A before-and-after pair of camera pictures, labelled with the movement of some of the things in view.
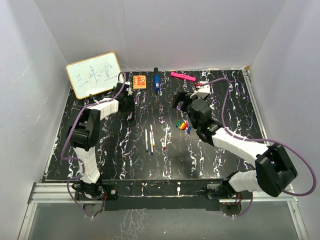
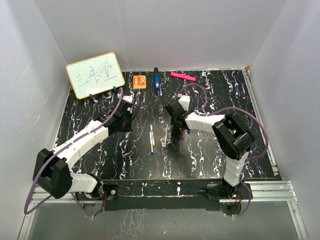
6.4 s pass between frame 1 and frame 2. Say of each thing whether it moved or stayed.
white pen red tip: stayed
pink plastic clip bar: stayed
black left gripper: moved
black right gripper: moved
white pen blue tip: stayed
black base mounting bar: stayed
